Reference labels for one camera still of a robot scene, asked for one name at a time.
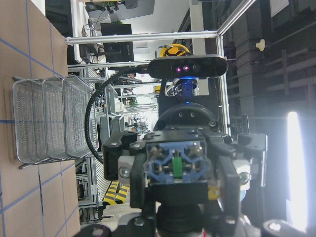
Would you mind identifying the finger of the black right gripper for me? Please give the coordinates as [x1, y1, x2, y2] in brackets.
[212, 142, 240, 220]
[130, 153, 146, 209]

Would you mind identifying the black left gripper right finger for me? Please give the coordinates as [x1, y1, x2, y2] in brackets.
[204, 199, 226, 222]

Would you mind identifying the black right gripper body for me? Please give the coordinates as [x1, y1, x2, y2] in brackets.
[103, 103, 267, 188]

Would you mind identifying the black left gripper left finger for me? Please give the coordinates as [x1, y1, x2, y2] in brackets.
[141, 195, 157, 222]

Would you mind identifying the red emergency push button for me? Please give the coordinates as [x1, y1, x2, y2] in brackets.
[145, 136, 212, 237]

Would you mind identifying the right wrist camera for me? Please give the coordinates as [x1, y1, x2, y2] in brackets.
[148, 54, 228, 79]

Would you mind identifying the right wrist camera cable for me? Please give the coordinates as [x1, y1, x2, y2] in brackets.
[84, 65, 150, 165]

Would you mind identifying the silver wire mesh shelf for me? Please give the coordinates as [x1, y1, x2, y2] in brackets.
[12, 76, 93, 165]

